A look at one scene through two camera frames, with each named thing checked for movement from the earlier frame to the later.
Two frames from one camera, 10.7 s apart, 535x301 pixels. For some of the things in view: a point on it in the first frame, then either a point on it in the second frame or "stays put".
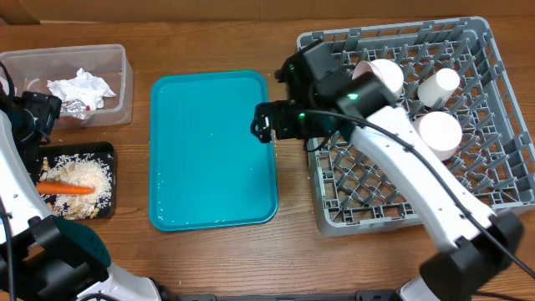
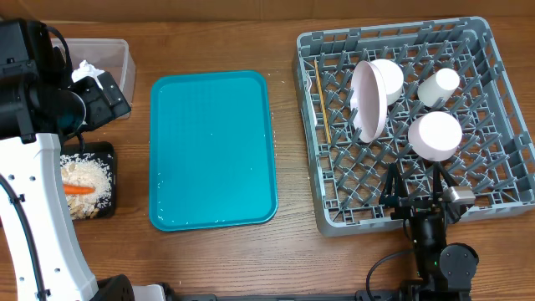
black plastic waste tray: x=100 y=150 stays put
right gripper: x=284 y=126 to x=410 y=205
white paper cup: x=440 y=84 stays put
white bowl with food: x=391 y=75 stays put
